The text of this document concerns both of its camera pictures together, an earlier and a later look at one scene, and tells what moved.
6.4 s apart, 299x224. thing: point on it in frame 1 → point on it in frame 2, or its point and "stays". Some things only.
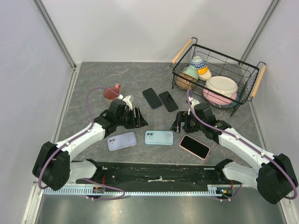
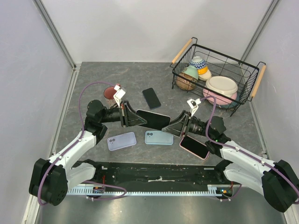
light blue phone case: (159, 137) stays
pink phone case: (195, 147) stays
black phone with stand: (168, 101) → (154, 120)
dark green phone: (194, 146) stays
